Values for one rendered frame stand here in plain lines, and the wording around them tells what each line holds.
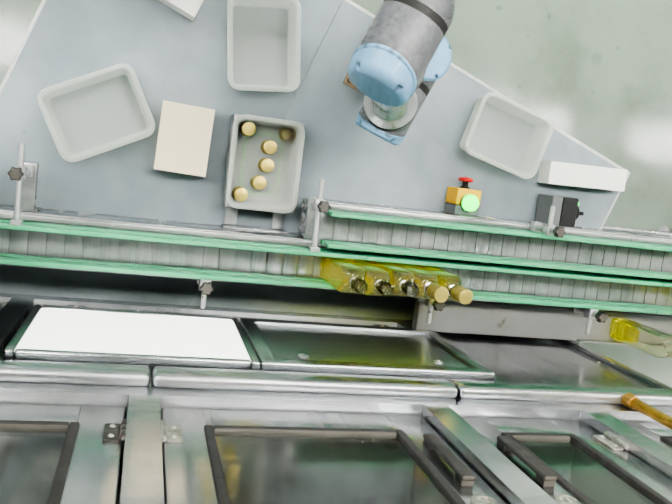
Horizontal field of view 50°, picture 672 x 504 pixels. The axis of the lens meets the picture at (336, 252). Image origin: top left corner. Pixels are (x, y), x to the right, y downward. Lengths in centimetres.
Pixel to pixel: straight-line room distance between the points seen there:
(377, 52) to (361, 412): 60
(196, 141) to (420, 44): 72
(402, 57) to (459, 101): 82
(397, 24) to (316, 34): 70
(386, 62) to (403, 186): 79
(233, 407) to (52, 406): 28
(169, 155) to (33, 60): 37
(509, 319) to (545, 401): 55
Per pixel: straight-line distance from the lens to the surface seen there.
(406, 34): 119
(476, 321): 193
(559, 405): 145
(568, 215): 206
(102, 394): 120
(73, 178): 183
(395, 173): 192
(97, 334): 144
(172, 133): 174
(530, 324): 200
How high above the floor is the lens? 257
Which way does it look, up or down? 73 degrees down
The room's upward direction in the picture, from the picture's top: 121 degrees clockwise
